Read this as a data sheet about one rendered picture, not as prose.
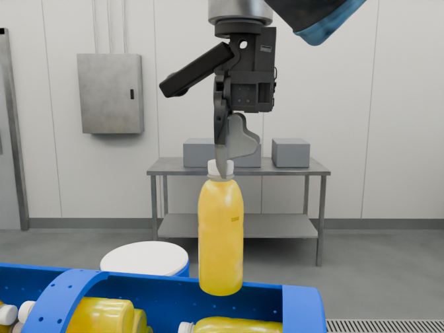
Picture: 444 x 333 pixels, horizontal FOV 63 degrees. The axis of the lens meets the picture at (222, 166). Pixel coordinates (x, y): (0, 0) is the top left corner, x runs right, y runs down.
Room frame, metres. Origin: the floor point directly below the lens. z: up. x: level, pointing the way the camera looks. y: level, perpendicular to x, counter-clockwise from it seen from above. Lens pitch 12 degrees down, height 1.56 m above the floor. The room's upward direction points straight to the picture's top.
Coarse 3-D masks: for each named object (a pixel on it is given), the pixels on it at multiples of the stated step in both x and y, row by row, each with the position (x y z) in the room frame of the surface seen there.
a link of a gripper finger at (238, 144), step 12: (228, 120) 0.51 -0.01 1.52; (240, 120) 0.50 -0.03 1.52; (228, 132) 0.52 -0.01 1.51; (240, 132) 0.50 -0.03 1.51; (228, 144) 0.50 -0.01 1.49; (240, 144) 0.50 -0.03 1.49; (252, 144) 0.49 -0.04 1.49; (216, 156) 0.50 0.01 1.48; (228, 156) 0.50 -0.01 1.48; (240, 156) 0.49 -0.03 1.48
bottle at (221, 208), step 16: (208, 176) 0.52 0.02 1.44; (208, 192) 0.51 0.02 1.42; (224, 192) 0.51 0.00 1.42; (240, 192) 0.53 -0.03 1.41; (208, 208) 0.50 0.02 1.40; (224, 208) 0.50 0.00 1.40; (240, 208) 0.52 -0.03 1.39; (208, 224) 0.50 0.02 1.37; (224, 224) 0.50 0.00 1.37; (240, 224) 0.52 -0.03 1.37; (208, 240) 0.50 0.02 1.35; (224, 240) 0.50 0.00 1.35; (240, 240) 0.52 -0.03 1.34; (208, 256) 0.50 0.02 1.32; (224, 256) 0.50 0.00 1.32; (240, 256) 0.52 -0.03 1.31; (208, 272) 0.50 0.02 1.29; (224, 272) 0.50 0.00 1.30; (240, 272) 0.52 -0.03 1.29; (208, 288) 0.50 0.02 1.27; (224, 288) 0.50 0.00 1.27
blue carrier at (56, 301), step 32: (0, 288) 0.77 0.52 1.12; (32, 288) 0.75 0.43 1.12; (64, 288) 0.57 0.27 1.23; (96, 288) 0.72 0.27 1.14; (128, 288) 0.71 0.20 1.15; (160, 288) 0.69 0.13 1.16; (192, 288) 0.67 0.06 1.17; (256, 288) 0.63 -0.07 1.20; (288, 288) 0.57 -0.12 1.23; (32, 320) 0.51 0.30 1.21; (64, 320) 0.51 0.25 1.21; (160, 320) 0.71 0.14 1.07; (192, 320) 0.70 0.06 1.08; (288, 320) 0.49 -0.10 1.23; (320, 320) 0.48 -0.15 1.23
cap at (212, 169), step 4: (212, 160) 0.54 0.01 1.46; (228, 160) 0.54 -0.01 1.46; (208, 164) 0.53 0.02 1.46; (212, 164) 0.52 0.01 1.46; (228, 164) 0.52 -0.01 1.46; (232, 164) 0.53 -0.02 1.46; (208, 168) 0.53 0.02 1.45; (212, 168) 0.52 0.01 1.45; (216, 168) 0.52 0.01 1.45; (228, 168) 0.52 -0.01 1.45; (232, 168) 0.53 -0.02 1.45; (212, 172) 0.52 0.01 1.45; (216, 172) 0.52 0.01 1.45; (228, 172) 0.52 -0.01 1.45; (232, 172) 0.53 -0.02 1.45
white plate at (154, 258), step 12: (120, 252) 1.13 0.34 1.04; (132, 252) 1.13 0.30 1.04; (144, 252) 1.13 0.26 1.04; (156, 252) 1.13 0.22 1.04; (168, 252) 1.13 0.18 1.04; (180, 252) 1.13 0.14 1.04; (108, 264) 1.04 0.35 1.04; (120, 264) 1.04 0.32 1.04; (132, 264) 1.04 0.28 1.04; (144, 264) 1.04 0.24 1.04; (156, 264) 1.04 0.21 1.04; (168, 264) 1.04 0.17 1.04; (180, 264) 1.04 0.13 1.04
